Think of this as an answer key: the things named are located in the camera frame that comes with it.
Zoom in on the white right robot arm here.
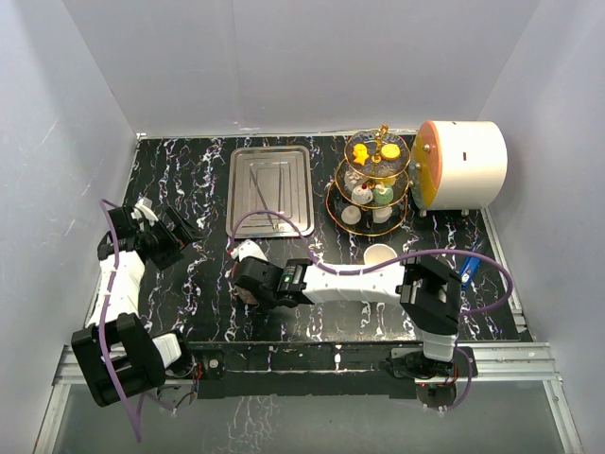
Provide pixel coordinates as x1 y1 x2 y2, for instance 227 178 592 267
232 256 462 375

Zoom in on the orange fish-shaped cookie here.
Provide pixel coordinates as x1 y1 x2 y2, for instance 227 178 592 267
353 143 370 166

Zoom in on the blue clip object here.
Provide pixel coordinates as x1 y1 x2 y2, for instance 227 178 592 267
459 241 486 290

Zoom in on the white cream puff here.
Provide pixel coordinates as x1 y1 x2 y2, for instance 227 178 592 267
372 206 392 224

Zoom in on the green ceramic cup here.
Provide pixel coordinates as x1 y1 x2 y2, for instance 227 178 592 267
363 244 398 267

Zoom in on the silver metal tray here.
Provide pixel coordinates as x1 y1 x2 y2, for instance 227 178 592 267
226 146 315 239

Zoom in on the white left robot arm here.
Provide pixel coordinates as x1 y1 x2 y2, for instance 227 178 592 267
71 198 199 407

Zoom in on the green dome cake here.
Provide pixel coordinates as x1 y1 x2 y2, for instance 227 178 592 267
372 184 394 206

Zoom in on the white cylindrical container orange lid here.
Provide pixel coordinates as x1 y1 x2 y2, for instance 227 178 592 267
409 120 508 211

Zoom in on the round orange biscuit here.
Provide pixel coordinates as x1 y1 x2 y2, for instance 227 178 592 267
380 143 401 160

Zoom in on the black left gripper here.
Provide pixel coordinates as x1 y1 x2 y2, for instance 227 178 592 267
139 207 205 270

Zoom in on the white rectangular cream cake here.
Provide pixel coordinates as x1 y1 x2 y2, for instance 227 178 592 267
344 170 363 191

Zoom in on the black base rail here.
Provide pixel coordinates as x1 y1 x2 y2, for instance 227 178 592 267
166 341 478 399

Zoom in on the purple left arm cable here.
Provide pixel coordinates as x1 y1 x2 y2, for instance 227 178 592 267
96 198 190 444

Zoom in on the white sprinkle cherry cake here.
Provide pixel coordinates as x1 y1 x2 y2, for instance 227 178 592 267
352 183 373 205

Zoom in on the three-tier glass cake stand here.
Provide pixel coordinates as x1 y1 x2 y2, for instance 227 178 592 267
325 125 411 237

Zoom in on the pink patterned mug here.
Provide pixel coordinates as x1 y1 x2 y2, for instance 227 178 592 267
233 265 258 306

